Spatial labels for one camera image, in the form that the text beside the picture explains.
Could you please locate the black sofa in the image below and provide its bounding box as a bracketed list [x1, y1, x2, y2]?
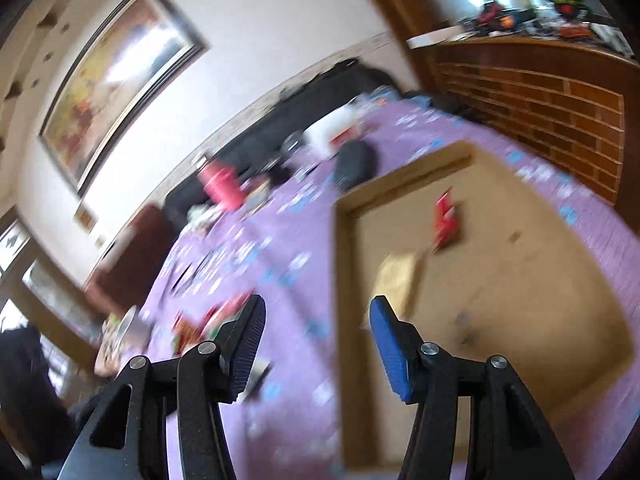
[163, 58, 400, 218]

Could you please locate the pink knit-sleeve thermos bottle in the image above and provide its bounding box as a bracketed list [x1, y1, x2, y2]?
[196, 155, 245, 212]

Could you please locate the brick-pattern wooden counter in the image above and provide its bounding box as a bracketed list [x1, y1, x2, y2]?
[411, 37, 639, 218]

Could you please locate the brown armchair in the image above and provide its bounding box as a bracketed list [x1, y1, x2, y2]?
[84, 204, 177, 318]

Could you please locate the dark red foil snack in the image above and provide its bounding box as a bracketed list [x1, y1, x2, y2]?
[171, 292, 252, 358]

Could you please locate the beige cracker packet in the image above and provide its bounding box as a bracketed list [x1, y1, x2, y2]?
[372, 252, 420, 318]

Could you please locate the black glasses case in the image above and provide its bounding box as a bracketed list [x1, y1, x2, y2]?
[333, 140, 378, 192]

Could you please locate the white plastic jar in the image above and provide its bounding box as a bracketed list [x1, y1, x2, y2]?
[304, 104, 360, 159]

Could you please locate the purple floral tablecloth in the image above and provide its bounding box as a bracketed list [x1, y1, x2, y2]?
[140, 101, 639, 479]

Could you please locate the red snack packet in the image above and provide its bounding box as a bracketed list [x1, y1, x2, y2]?
[434, 188, 460, 250]

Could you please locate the cardboard box tray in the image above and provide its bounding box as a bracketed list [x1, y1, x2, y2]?
[334, 142, 634, 479]

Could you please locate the framed horse painting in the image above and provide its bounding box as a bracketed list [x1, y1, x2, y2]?
[38, 0, 205, 197]

